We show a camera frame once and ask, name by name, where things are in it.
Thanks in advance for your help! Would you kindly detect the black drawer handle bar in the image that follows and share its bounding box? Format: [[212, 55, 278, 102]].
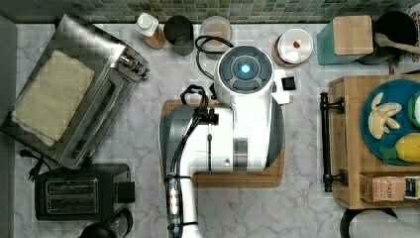
[[320, 92, 348, 192]]

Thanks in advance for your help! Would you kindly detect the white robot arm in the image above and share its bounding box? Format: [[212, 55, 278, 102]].
[[158, 46, 290, 238]]

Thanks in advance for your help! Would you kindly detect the wooden drawer box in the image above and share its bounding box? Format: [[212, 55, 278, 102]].
[[329, 74, 419, 209]]

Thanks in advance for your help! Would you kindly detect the small black square tag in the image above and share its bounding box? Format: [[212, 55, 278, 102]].
[[281, 76, 296, 90]]

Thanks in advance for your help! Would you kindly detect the wooden cutting board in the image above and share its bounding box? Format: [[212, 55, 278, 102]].
[[160, 99, 286, 189]]

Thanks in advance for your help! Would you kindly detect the clear glass jar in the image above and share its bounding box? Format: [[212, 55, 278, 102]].
[[200, 16, 232, 60]]

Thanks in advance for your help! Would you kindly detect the dark metal cup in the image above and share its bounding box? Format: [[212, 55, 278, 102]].
[[163, 16, 194, 56]]

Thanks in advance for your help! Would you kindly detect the stainless toaster oven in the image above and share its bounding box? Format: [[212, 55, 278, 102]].
[[1, 15, 150, 170]]

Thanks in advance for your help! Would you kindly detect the white lid round container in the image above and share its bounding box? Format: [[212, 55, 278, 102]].
[[271, 29, 313, 67]]

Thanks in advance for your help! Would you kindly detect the white cap spice bottle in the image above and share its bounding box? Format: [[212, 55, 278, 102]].
[[135, 13, 165, 51]]

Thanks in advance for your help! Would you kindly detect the black two-slot toaster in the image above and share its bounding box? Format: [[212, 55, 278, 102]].
[[35, 164, 136, 221]]

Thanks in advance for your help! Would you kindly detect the black round grinder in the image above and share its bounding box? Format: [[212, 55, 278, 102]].
[[78, 208, 134, 238]]

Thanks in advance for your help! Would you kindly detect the teal box wooden lid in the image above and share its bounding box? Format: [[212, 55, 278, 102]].
[[316, 15, 373, 65]]

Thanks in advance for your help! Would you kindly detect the beige folded towel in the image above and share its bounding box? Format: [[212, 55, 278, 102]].
[[12, 51, 94, 147]]

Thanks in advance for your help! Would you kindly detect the peeled banana toy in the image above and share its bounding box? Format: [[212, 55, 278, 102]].
[[367, 92, 402, 140]]

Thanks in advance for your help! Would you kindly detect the black bowl white cloth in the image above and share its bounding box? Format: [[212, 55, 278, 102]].
[[340, 208, 420, 238]]

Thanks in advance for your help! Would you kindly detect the Stash tea box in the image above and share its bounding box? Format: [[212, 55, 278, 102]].
[[360, 175, 419, 202]]

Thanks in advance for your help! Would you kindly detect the black power plug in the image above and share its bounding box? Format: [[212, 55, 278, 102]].
[[20, 150, 52, 181]]

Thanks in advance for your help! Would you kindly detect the wooden spoon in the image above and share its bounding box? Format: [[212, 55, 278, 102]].
[[374, 33, 420, 55]]

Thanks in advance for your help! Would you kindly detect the blue plate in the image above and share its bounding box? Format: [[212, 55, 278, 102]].
[[360, 79, 419, 159]]

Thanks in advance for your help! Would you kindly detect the yellow lemon toy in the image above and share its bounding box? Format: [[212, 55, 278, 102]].
[[379, 133, 420, 163]]

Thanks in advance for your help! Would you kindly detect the green white round toy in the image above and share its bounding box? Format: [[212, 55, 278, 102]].
[[407, 91, 420, 128]]

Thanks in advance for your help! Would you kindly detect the black utensil holder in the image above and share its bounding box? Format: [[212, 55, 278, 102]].
[[358, 11, 418, 65]]

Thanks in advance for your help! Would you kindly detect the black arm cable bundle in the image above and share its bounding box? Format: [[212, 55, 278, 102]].
[[163, 35, 235, 238]]

